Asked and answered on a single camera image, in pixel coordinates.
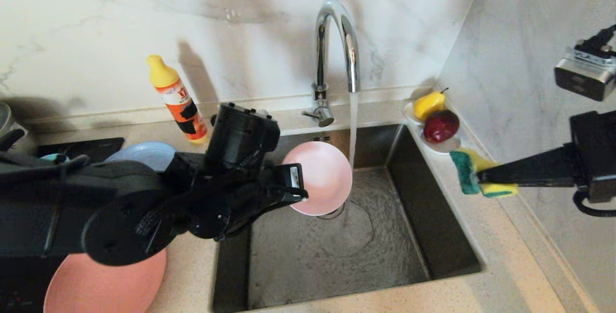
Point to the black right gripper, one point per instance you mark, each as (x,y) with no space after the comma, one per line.
(596,159)

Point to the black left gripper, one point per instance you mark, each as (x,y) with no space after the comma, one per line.
(279,185)

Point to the small light pink plate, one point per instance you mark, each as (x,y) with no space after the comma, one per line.
(322,178)

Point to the yellow green sponge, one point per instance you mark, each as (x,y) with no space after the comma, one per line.
(464,173)

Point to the dish soap bottle yellow cap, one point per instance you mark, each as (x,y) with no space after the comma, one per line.
(185,110)

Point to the blue plate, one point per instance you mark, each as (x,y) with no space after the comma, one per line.
(144,154)

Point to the chrome gooseneck faucet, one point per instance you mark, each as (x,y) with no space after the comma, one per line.
(320,53)

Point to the teal bowl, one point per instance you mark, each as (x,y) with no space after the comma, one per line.
(53,157)

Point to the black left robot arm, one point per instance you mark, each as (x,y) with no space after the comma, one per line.
(96,197)

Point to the stainless steel sink basin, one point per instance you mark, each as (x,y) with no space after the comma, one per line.
(337,265)

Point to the round metal drain strainer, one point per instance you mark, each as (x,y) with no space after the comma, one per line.
(339,213)

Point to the small white fruit dish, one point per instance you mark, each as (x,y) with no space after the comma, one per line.
(440,148)

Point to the dark red apple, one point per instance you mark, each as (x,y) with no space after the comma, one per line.
(440,127)

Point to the yellow pear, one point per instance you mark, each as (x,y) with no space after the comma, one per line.
(428,105)

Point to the black glass cooktop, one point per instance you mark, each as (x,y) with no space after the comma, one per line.
(82,145)

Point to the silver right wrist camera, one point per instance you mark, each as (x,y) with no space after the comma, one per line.
(584,74)

